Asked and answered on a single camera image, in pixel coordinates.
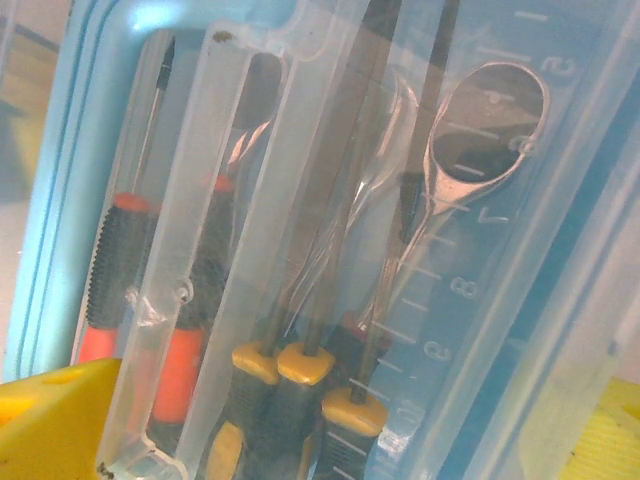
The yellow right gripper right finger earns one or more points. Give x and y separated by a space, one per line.
610 440

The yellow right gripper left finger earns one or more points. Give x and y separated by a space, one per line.
50 430

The blue tool box clear lid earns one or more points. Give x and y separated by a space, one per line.
525 300

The small orange black screwdriver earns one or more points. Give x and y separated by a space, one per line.
120 250

